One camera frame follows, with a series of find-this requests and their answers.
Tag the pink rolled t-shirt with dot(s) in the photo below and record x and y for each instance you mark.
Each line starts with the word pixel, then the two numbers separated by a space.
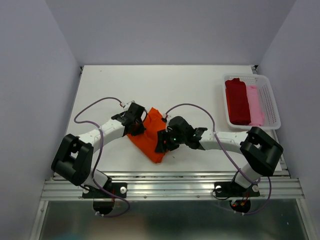
pixel 256 115

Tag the white plastic basket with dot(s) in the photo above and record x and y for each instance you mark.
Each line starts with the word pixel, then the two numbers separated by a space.
pixel 266 99

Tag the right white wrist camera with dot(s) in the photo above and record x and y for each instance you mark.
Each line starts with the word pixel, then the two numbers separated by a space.
pixel 166 118

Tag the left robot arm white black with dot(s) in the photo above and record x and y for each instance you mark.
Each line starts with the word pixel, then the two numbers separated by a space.
pixel 73 160

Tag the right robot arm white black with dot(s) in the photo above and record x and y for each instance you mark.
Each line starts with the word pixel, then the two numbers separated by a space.
pixel 261 151

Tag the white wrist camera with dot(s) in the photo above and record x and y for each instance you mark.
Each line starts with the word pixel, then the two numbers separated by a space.
pixel 166 118
pixel 126 104

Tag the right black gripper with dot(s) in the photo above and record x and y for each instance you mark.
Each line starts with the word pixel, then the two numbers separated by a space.
pixel 163 136

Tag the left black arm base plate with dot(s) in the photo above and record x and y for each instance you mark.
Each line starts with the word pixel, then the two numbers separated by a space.
pixel 117 188

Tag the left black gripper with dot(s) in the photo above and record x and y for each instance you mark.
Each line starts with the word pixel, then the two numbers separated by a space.
pixel 140 130

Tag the orange t-shirt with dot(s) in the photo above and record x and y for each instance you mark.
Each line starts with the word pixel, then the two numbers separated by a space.
pixel 147 141

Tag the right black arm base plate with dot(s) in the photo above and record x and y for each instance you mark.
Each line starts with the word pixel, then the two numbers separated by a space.
pixel 225 189

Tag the aluminium mounting rail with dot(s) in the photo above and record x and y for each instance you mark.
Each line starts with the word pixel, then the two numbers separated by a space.
pixel 161 186

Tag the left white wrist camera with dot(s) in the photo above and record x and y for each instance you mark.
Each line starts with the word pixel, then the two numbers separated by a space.
pixel 126 104

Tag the dark red rolled t-shirt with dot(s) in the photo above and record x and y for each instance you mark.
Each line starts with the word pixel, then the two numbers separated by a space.
pixel 237 102

